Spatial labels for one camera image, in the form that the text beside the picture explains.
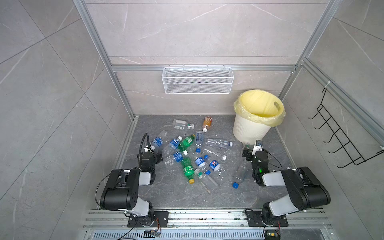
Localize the aluminium front rail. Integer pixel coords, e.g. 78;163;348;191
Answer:
76;209;338;240

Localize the clear bottle white cap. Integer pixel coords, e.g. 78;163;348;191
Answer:
206;138;233;149

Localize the clear bottle blue cap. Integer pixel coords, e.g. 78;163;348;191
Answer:
232;159;249;189
195;131;204;153

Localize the black wire hook rack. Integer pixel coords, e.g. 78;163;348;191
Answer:
308;88;384;169

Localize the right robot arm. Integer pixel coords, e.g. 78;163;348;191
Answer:
242;142;331;226

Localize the white plastic waste bin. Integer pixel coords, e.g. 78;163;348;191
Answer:
233;114;271;144

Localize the white wire mesh basket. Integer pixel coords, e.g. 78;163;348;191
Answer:
162;67;234;95

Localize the clear bottle green label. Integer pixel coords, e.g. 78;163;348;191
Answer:
173;119;195;130

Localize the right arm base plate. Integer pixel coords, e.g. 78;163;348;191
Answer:
244;209;289;227

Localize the amber tea bottle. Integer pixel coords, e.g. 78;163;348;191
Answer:
203;117;213;133

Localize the blue label bottle white cap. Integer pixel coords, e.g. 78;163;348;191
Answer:
162;136;182;157

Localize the yellow bin liner bag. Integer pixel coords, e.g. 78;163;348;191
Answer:
234;90;286;127

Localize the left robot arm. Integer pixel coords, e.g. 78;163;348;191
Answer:
99;151;163;221

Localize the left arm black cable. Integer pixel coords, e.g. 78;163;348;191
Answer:
139;133;151;155

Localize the green Sprite bottle yellow cap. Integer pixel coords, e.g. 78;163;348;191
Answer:
181;158;195;184

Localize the Pocari blue label bottle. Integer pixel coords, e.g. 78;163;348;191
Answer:
163;151;188;166

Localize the Pepsi blue label bottle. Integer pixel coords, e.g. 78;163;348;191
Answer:
204;155;224;176

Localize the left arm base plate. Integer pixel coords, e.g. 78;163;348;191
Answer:
127;211;170;228

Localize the green bottle upper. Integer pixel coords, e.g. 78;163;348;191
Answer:
178;135;196;151

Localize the clear crushed bottle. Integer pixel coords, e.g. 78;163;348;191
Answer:
203;146;227;161

